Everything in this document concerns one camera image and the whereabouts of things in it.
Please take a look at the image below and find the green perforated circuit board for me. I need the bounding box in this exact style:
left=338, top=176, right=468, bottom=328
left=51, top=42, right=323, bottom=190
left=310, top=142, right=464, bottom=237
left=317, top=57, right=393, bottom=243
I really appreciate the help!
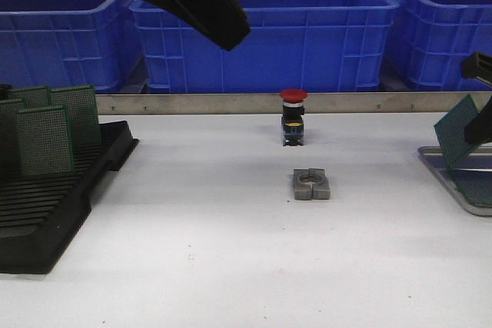
left=434, top=94, right=479, bottom=170
left=450, top=169, right=491, bottom=208
left=16, top=104, right=74, bottom=177

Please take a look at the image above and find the black slotted board rack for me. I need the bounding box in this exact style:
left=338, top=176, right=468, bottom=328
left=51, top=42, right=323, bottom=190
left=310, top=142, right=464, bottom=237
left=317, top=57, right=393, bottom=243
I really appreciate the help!
left=1, top=121, right=138, bottom=274

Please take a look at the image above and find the center blue plastic bin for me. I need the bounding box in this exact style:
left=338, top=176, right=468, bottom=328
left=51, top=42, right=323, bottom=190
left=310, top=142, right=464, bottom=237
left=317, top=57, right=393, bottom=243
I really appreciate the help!
left=131, top=0, right=397, bottom=94

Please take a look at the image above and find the rear right green circuit board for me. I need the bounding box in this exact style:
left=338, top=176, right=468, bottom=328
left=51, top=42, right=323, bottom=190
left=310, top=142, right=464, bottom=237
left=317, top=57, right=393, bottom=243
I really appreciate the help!
left=50, top=84, right=101, bottom=147

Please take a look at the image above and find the metal table edge rail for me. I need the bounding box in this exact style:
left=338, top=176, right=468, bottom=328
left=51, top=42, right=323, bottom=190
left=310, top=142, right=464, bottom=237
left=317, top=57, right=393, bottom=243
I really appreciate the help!
left=96, top=91, right=468, bottom=115

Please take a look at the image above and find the grey split clamp block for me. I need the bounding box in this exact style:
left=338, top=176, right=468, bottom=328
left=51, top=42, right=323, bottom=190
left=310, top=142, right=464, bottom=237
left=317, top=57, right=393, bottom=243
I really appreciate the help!
left=292, top=168, right=331, bottom=200

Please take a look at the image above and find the rear left green circuit board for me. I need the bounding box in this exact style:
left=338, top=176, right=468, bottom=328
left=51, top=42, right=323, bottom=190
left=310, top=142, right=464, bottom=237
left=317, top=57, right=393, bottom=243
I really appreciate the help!
left=8, top=85, right=52, bottom=108

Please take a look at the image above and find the left middle green circuit board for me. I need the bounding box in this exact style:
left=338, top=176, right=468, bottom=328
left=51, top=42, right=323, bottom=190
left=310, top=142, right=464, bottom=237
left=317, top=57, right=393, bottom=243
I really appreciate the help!
left=1, top=98, right=25, bottom=183

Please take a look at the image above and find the right blue plastic bin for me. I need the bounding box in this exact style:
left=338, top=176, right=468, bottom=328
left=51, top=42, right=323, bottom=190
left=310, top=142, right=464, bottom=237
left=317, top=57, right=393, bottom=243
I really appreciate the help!
left=384, top=0, right=491, bottom=91

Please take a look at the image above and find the left blue plastic bin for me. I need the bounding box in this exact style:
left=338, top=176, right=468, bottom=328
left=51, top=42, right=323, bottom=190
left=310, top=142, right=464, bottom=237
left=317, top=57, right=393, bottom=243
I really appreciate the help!
left=0, top=0, right=149, bottom=94

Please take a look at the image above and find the red emergency stop button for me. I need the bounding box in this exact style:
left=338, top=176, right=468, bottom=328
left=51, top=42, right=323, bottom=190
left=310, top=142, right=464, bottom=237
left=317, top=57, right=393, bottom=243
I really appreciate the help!
left=280, top=88, right=308, bottom=146

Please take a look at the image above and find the blue plastic bin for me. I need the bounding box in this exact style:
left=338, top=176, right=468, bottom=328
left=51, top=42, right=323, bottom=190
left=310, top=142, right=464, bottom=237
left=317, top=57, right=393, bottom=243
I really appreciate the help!
left=0, top=0, right=149, bottom=94
left=384, top=0, right=491, bottom=91
left=131, top=0, right=397, bottom=94

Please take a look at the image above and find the metal tray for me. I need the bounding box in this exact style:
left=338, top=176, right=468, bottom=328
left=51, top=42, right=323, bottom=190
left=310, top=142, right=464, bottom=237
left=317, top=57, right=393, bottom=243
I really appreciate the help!
left=418, top=146, right=491, bottom=217

